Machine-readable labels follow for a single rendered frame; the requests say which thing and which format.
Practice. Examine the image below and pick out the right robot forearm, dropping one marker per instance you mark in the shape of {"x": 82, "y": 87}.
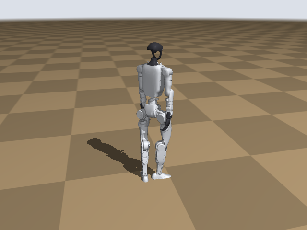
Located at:
{"x": 169, "y": 103}

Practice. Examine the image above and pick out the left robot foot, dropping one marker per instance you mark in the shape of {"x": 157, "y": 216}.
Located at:
{"x": 144, "y": 178}

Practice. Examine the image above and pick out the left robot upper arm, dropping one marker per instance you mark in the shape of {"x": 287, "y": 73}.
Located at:
{"x": 139, "y": 70}

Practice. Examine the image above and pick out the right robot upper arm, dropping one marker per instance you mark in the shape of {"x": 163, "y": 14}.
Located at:
{"x": 167, "y": 73}

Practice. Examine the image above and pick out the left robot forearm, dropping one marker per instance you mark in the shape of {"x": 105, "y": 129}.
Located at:
{"x": 142, "y": 97}

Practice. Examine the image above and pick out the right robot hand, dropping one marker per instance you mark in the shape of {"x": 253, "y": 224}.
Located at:
{"x": 167, "y": 121}

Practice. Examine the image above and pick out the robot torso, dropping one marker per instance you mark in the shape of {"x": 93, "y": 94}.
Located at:
{"x": 153, "y": 86}

